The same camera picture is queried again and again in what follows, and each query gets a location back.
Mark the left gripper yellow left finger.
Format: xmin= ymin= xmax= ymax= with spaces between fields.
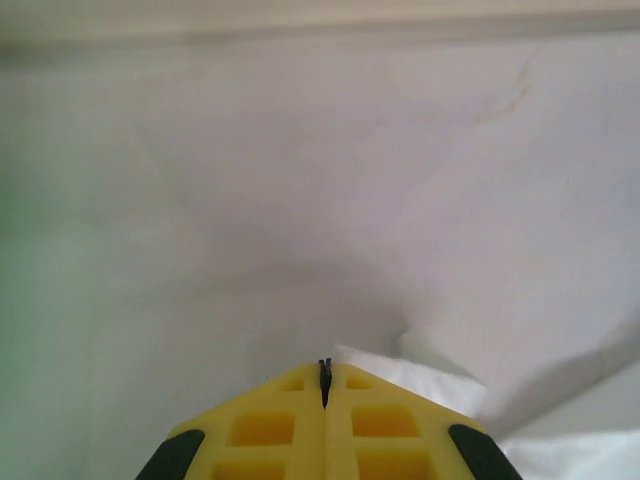
xmin=133 ymin=360 xmax=328 ymax=480

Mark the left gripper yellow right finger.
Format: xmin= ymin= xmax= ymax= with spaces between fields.
xmin=323 ymin=360 xmax=520 ymax=480

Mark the white t-shirt with robot print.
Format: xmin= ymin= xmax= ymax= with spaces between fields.
xmin=332 ymin=319 xmax=640 ymax=480

